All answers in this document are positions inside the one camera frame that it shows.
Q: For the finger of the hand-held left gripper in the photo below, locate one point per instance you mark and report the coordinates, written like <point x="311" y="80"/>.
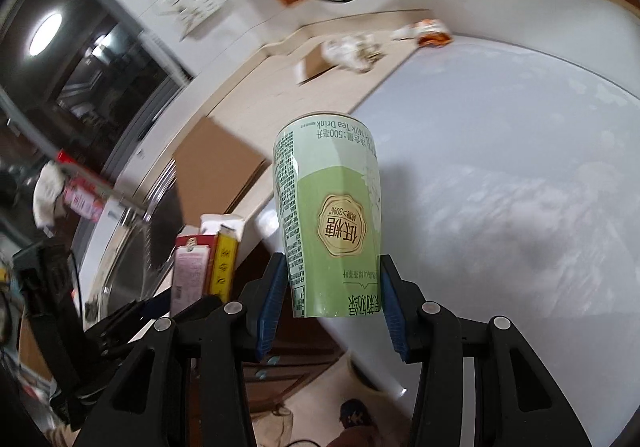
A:
<point x="140" y="314"/>

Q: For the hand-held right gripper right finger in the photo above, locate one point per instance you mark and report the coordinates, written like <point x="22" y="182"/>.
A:
<point x="392" y="314"/>

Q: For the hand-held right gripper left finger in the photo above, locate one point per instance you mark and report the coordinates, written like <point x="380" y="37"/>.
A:
<point x="270" y="307"/>

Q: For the red and yellow box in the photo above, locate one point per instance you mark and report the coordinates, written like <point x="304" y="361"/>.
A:
<point x="224" y="267"/>

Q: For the metal trash bin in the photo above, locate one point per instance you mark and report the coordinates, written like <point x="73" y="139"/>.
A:
<point x="150" y="247"/>

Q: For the cream carton box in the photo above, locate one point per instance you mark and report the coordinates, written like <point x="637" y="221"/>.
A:
<point x="220" y="222"/>

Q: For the green milk tea carton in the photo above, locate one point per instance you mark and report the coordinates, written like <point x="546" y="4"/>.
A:
<point x="330" y="207"/>

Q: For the pink and white box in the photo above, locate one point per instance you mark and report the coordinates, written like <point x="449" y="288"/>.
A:
<point x="190" y="272"/>

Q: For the brown wooden cabinet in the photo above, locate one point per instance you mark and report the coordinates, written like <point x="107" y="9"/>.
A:
<point x="295" y="377"/>

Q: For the crumpled white tissue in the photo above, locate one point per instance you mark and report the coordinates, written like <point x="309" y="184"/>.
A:
<point x="47" y="192"/>

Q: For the red and white packet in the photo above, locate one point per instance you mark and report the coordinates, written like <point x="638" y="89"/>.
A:
<point x="82" y="197"/>

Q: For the person's shoe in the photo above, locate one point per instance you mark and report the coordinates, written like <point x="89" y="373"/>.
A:
<point x="356" y="413"/>

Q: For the brown cardboard sheet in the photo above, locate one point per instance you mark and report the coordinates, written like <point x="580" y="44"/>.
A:
<point x="215" y="167"/>

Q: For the white bed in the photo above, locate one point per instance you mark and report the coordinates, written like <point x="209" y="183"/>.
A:
<point x="500" y="177"/>

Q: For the glass window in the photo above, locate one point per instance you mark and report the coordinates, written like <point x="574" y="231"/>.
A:
<point x="115" y="77"/>

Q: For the white and brown cardboard box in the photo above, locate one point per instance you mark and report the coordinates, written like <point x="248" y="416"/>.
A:
<point x="312" y="62"/>

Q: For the round ceiling light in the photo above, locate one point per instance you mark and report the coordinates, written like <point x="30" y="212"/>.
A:
<point x="45" y="33"/>

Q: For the crumpled white plastic wrapper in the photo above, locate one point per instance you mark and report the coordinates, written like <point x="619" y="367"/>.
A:
<point x="350" y="49"/>

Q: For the orange snack wrapper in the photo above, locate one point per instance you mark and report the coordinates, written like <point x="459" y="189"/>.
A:
<point x="430" y="34"/>

